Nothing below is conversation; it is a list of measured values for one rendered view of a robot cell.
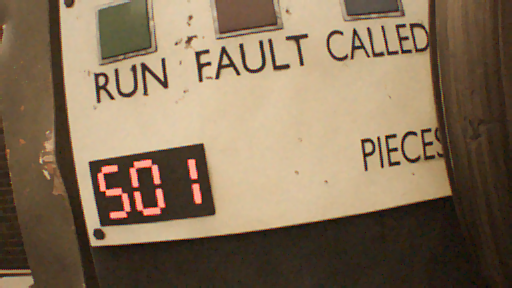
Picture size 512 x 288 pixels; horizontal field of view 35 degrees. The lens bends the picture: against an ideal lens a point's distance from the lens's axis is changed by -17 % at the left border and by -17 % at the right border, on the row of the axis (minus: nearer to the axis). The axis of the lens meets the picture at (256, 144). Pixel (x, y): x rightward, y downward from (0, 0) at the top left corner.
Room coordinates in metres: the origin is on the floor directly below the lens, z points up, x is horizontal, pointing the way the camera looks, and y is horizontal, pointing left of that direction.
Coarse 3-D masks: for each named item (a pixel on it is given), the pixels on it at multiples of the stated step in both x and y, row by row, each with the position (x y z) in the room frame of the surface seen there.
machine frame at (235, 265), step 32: (64, 96) 0.70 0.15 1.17; (320, 224) 0.59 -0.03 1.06; (352, 224) 0.58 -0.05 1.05; (384, 224) 0.58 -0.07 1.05; (416, 224) 0.58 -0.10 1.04; (448, 224) 0.58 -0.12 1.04; (96, 256) 0.61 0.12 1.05; (128, 256) 0.60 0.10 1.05; (160, 256) 0.60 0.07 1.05; (192, 256) 0.60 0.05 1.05; (224, 256) 0.60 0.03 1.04; (256, 256) 0.59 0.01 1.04; (288, 256) 0.59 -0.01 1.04; (320, 256) 0.59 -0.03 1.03; (352, 256) 0.58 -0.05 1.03; (384, 256) 0.58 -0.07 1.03; (416, 256) 0.58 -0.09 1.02; (448, 256) 0.58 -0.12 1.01
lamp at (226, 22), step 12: (216, 0) 0.57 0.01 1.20; (228, 0) 0.57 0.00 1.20; (240, 0) 0.57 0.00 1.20; (252, 0) 0.56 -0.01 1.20; (264, 0) 0.56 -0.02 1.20; (216, 12) 0.57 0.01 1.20; (228, 12) 0.57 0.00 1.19; (240, 12) 0.57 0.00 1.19; (252, 12) 0.56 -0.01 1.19; (264, 12) 0.56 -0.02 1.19; (228, 24) 0.57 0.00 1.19; (240, 24) 0.57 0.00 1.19; (252, 24) 0.56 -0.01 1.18; (264, 24) 0.56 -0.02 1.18; (276, 24) 0.56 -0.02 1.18
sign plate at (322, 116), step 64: (64, 0) 0.59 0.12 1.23; (128, 0) 0.58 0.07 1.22; (192, 0) 0.57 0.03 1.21; (320, 0) 0.56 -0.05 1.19; (64, 64) 0.59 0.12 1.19; (128, 64) 0.58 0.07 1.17; (192, 64) 0.58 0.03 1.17; (256, 64) 0.57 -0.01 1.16; (320, 64) 0.57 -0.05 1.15; (384, 64) 0.56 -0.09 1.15; (128, 128) 0.58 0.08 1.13; (192, 128) 0.58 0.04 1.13; (256, 128) 0.57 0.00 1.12; (320, 128) 0.57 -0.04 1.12; (384, 128) 0.56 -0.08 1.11; (128, 192) 0.58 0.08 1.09; (192, 192) 0.57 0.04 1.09; (256, 192) 0.57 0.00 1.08; (320, 192) 0.57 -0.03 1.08; (384, 192) 0.56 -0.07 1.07; (448, 192) 0.56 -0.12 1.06
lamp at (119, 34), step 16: (144, 0) 0.57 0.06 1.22; (112, 16) 0.58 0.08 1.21; (128, 16) 0.58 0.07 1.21; (144, 16) 0.57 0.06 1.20; (112, 32) 0.58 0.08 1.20; (128, 32) 0.58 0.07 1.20; (144, 32) 0.57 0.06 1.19; (112, 48) 0.58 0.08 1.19; (128, 48) 0.58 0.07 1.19; (144, 48) 0.57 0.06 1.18
